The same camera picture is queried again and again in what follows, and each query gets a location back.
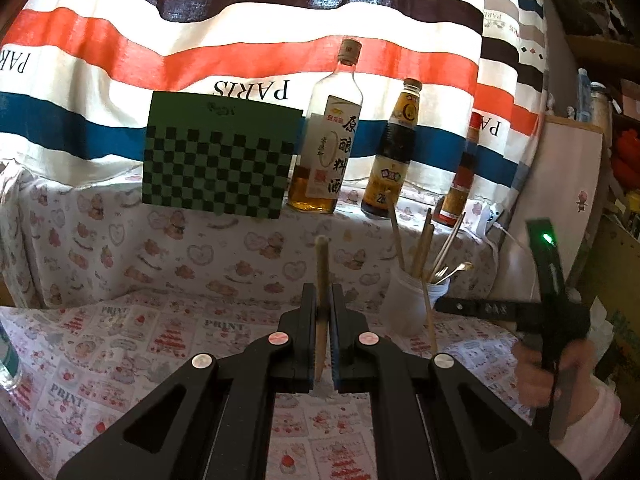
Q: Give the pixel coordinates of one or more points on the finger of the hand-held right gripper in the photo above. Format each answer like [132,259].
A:
[475,306]

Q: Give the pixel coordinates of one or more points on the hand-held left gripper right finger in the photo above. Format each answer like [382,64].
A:
[334,350]

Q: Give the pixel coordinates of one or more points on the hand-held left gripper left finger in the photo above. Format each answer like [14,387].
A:
[309,350]

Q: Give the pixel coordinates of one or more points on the gold spoon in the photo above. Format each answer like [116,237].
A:
[467,265]

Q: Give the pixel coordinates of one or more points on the translucent plastic cup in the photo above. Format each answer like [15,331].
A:
[405,305]

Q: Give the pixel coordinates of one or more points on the person's right forearm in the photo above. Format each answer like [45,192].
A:
[595,435]

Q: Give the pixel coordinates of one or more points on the person's right hand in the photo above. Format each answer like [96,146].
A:
[582,370]

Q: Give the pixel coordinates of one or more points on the white charger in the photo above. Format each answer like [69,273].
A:
[490,217]

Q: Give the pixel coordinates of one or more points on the red label sauce bottle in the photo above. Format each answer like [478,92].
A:
[457,200]

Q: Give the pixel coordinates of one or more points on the cream cartoon panel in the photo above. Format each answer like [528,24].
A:
[565,170]

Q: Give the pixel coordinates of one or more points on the dark soy sauce bottle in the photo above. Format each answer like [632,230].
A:
[392,160]

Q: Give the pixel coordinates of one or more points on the strawberry printed tablecloth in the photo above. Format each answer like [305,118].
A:
[125,350]

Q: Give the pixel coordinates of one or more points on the bear heart printed cloth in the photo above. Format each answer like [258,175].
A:
[150,250]

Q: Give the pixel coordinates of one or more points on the clear cooking wine bottle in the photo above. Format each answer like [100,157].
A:
[325,160]

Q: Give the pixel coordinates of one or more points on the green checkered box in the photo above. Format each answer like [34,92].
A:
[220,160]

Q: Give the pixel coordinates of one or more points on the cluttered storage shelf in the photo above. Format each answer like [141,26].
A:
[600,85]

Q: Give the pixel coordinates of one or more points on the clear bottle green label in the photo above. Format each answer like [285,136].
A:
[9,355]

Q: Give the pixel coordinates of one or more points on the striped hanging cloth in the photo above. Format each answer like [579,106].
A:
[150,35]

